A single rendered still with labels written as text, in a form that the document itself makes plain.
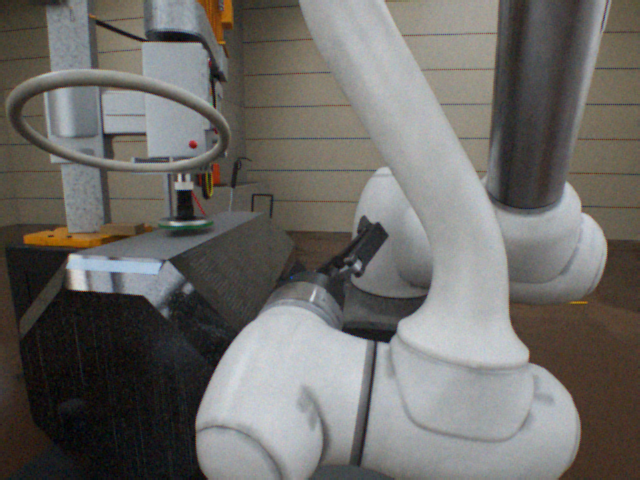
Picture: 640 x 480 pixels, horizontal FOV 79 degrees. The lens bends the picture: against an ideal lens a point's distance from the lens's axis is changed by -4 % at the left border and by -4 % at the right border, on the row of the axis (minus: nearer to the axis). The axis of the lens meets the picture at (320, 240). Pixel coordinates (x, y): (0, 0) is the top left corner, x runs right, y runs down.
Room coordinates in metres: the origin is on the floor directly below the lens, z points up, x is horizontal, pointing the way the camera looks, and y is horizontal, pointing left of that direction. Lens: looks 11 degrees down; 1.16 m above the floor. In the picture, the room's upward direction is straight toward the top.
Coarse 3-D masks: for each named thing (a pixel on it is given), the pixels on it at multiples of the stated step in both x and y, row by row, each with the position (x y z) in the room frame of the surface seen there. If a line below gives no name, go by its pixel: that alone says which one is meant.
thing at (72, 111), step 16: (48, 96) 2.03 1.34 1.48; (64, 96) 2.02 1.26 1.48; (80, 96) 2.04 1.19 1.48; (112, 96) 2.13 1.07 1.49; (128, 96) 2.14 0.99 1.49; (64, 112) 2.02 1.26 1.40; (80, 112) 2.04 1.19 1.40; (96, 112) 2.09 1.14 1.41; (112, 112) 2.12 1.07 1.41; (128, 112) 2.13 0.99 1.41; (144, 112) 2.15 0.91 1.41; (64, 128) 2.02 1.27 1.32; (80, 128) 2.04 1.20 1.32; (96, 128) 2.09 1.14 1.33; (112, 128) 2.13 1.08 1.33; (128, 128) 2.14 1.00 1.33; (144, 128) 2.15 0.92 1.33
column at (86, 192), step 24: (72, 0) 2.10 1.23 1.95; (48, 24) 2.07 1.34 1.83; (72, 24) 2.10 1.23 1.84; (72, 48) 2.10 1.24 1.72; (96, 48) 2.28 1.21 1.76; (72, 168) 2.08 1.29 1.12; (96, 168) 2.12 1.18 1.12; (72, 192) 2.08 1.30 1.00; (96, 192) 2.12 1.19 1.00; (72, 216) 2.08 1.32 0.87; (96, 216) 2.11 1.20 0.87
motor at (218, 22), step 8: (200, 0) 2.20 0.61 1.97; (208, 0) 2.22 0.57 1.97; (216, 0) 2.23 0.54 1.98; (224, 0) 2.28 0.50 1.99; (208, 8) 2.22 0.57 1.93; (216, 8) 2.23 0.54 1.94; (224, 8) 2.28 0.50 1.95; (232, 8) 2.37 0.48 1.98; (208, 16) 2.22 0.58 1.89; (216, 16) 2.23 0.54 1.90; (224, 16) 2.28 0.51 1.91; (232, 16) 2.36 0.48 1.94; (216, 24) 2.23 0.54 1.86; (224, 24) 2.31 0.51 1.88; (232, 24) 2.34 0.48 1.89; (216, 32) 2.23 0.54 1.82; (224, 48) 2.25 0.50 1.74
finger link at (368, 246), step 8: (376, 224) 0.53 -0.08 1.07; (368, 232) 0.52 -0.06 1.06; (376, 232) 0.52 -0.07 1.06; (360, 240) 0.51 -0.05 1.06; (368, 240) 0.51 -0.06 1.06; (376, 240) 0.52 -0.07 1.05; (384, 240) 0.53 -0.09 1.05; (360, 248) 0.49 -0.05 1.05; (368, 248) 0.50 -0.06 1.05; (376, 248) 0.51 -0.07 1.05; (352, 256) 0.47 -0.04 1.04; (360, 256) 0.49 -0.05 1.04; (368, 256) 0.49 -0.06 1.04; (352, 264) 0.46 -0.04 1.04; (360, 272) 0.47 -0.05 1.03
